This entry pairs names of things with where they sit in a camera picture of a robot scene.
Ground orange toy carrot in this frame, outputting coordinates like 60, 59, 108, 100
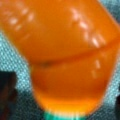
0, 0, 120, 118

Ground grey fabric drawer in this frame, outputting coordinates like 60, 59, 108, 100
0, 0, 120, 120

